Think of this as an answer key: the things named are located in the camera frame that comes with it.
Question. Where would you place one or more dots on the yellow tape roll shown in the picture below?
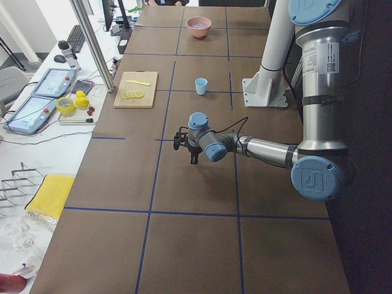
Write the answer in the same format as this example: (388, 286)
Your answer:
(65, 105)

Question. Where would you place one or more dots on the whole yellow lemon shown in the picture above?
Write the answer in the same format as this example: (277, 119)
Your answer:
(81, 99)

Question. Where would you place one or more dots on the bamboo cutting board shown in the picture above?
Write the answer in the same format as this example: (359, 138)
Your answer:
(147, 101)

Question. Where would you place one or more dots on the light blue paper cup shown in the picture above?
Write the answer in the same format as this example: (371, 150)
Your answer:
(201, 86)

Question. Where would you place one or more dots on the pink bowl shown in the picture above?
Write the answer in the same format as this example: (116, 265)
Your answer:
(199, 33)

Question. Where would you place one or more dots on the yellow plastic knife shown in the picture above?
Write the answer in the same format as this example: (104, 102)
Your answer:
(138, 82)

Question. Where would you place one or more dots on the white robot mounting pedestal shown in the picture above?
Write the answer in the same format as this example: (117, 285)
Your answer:
(267, 87)

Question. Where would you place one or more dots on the wire rack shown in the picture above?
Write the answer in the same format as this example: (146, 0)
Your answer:
(18, 188)

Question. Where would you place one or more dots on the pile of clear ice cubes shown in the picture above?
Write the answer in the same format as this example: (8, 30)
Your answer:
(198, 25)

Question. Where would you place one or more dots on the black keyboard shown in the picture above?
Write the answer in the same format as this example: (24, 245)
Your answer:
(76, 38)

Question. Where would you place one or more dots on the aluminium frame post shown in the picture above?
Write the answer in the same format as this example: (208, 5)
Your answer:
(94, 47)

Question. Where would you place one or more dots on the teach pendant tablet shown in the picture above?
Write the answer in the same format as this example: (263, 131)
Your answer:
(54, 83)
(31, 115)

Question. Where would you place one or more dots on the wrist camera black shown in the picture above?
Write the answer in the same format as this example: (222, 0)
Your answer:
(180, 138)

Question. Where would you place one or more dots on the computer mouse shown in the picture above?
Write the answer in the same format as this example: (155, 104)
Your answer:
(59, 59)

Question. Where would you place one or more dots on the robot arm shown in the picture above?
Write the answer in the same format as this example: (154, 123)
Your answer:
(319, 165)

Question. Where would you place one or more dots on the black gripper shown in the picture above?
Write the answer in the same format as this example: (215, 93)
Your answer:
(193, 151)

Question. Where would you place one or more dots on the lower teach pendant tablet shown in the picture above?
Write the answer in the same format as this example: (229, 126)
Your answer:
(31, 115)

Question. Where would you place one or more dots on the yellow cloth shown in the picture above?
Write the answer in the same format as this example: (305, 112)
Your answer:
(50, 198)

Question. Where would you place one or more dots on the white tray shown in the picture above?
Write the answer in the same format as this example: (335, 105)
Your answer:
(79, 117)

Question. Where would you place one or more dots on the upper teach pendant tablet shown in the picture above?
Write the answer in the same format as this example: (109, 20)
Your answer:
(54, 83)

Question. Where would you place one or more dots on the water bottle black cap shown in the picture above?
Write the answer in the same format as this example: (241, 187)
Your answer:
(69, 55)

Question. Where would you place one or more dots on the top lemon slice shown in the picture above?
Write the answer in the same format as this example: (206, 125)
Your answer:
(138, 94)

